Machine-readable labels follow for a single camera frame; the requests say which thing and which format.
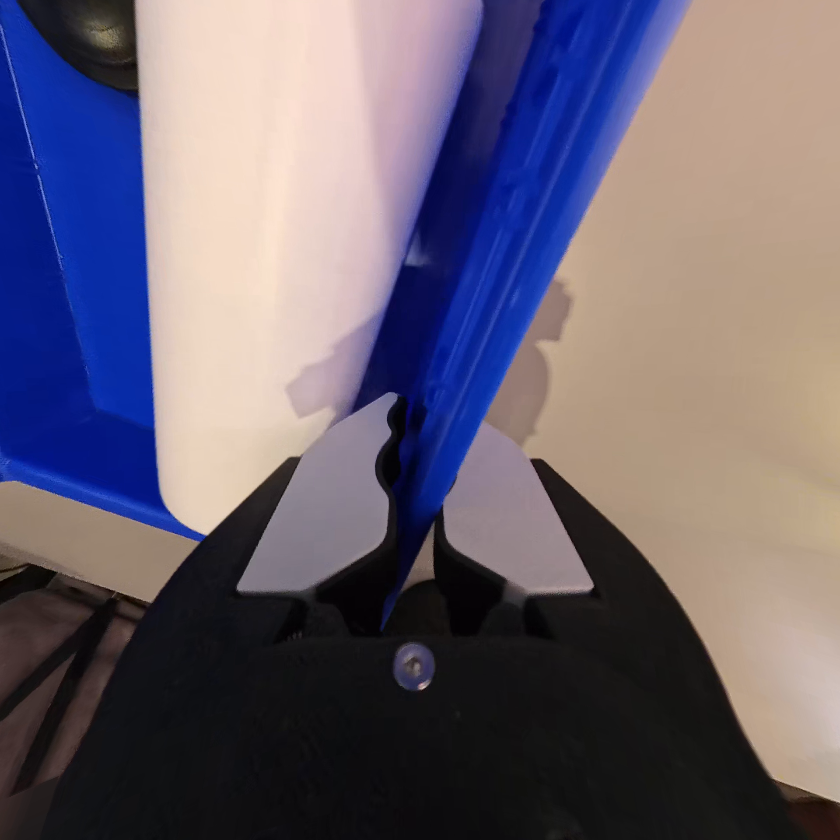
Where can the blue plastic storage bin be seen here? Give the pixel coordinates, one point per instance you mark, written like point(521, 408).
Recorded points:
point(65, 262)

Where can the white plastic bottle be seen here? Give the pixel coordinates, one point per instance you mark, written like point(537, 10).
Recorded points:
point(262, 229)

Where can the black bottle lid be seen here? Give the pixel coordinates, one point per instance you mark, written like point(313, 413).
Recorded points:
point(85, 39)

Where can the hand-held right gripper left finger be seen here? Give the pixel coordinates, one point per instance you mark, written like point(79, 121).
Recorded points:
point(328, 512)

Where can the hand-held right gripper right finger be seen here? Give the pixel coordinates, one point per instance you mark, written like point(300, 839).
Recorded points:
point(518, 525)

